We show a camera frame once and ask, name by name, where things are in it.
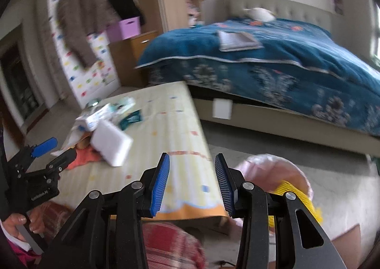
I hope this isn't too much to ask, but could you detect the white pillow on bed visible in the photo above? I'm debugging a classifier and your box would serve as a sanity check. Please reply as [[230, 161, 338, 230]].
[[243, 8, 276, 23]]

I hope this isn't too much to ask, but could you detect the small wall photo frame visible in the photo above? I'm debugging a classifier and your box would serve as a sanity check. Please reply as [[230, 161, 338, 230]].
[[331, 0, 344, 15]]

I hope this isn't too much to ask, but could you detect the white polka dot cabinet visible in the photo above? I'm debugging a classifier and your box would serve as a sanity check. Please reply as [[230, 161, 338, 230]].
[[48, 0, 120, 109]]

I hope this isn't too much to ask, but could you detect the brown wooden drawer cabinet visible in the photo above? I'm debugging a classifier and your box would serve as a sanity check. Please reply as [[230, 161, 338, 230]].
[[109, 31, 158, 88]]

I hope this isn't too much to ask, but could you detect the person's left hand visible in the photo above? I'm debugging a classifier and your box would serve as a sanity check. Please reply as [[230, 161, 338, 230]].
[[2, 207, 47, 241]]

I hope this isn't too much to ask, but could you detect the coral knitted glove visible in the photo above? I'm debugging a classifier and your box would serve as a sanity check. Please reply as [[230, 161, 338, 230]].
[[67, 137, 103, 170]]

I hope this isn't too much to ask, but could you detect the grey folded cloth on bed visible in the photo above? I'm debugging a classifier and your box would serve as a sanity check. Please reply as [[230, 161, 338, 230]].
[[218, 30, 263, 52]]

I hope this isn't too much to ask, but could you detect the white cardboard sheet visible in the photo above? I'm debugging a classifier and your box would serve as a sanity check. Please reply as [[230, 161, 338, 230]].
[[50, 126, 90, 157]]

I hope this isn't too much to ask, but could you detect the yellow striped dotted tablecloth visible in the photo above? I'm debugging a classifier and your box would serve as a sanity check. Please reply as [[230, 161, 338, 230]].
[[53, 82, 227, 220]]

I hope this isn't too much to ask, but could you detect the pink sleeve forearm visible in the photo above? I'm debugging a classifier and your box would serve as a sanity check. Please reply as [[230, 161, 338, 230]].
[[1, 223, 35, 268]]

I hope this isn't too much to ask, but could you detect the blue floral bed blanket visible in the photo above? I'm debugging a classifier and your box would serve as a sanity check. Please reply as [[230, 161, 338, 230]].
[[137, 19, 379, 136]]

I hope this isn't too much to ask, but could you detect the grey-brown fuzzy coat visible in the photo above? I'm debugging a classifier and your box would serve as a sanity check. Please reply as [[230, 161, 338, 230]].
[[57, 0, 120, 67]]

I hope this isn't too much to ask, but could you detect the purple plastic storage box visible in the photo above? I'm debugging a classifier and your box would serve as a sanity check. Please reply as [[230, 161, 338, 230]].
[[106, 17, 141, 43]]

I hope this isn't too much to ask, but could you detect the beige tufted headboard bed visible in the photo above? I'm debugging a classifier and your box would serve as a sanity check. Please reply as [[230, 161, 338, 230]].
[[187, 0, 379, 156]]

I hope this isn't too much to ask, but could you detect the pink trash bag bin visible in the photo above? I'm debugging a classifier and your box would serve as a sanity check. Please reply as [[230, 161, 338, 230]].
[[235, 154, 323, 223]]

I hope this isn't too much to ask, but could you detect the clear plastic wrapper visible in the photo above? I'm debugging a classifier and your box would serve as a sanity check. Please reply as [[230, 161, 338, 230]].
[[112, 96, 135, 115]]

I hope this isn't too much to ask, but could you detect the white label on bed base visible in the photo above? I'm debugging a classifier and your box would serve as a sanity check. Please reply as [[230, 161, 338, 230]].
[[213, 98, 233, 120]]

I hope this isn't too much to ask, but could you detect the teal snack wrapper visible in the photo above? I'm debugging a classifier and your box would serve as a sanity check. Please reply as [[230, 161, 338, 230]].
[[118, 110, 142, 131]]

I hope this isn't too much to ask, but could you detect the white foam block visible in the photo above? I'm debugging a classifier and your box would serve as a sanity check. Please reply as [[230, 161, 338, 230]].
[[90, 120, 133, 167]]

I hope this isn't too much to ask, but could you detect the white blue tissue packet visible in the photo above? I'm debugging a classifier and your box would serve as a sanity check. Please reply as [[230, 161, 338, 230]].
[[74, 104, 113, 132]]

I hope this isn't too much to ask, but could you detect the yellow foam fruit net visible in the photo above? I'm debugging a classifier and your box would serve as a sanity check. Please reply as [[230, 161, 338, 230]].
[[268, 179, 324, 227]]

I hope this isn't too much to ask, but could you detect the window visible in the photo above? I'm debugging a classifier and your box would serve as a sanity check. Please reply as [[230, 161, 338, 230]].
[[372, 2, 379, 66]]

